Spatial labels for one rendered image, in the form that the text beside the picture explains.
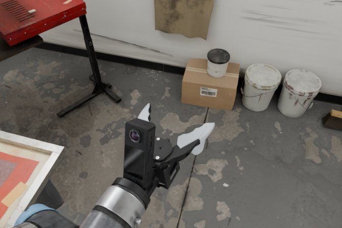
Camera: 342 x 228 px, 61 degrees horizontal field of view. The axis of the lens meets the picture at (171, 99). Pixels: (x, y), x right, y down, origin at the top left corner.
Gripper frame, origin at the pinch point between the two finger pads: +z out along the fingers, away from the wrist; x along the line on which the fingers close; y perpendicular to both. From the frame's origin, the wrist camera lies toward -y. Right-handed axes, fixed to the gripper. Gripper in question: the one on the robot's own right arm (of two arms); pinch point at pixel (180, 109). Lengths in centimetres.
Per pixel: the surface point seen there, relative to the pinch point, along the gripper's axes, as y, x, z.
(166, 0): 65, -107, 169
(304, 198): 174, 37, 98
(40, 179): 60, -69, -9
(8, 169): 61, -88, -11
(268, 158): 170, 4, 120
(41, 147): 58, -80, 4
